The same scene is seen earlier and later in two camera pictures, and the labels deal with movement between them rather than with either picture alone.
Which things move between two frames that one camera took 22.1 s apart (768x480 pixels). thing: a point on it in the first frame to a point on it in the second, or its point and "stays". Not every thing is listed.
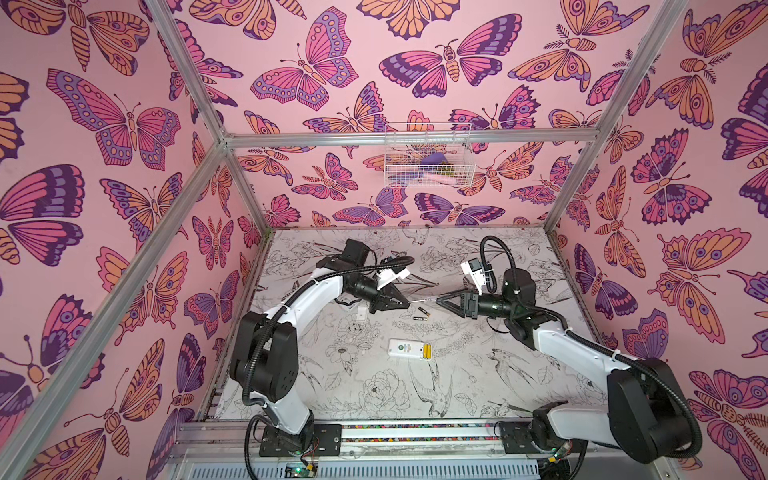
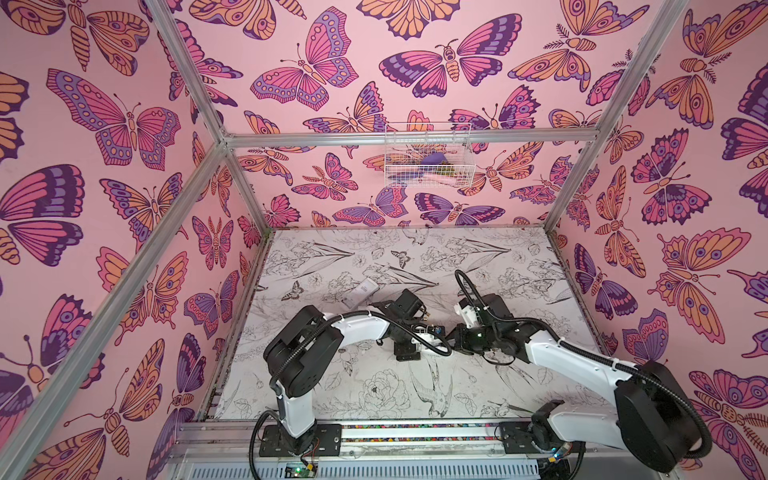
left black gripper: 388,300 to 408,353
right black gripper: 468,303 to 475,342
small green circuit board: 298,470 stays
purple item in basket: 434,159 stays
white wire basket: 428,155 stays
